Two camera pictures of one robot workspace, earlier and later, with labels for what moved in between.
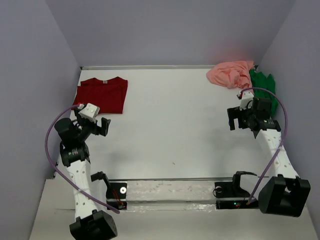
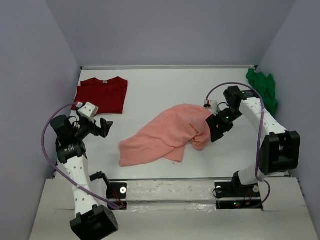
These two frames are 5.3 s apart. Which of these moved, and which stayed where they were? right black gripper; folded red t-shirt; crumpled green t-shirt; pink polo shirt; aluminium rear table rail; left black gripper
Moved: right black gripper; pink polo shirt
Stayed: crumpled green t-shirt; folded red t-shirt; aluminium rear table rail; left black gripper
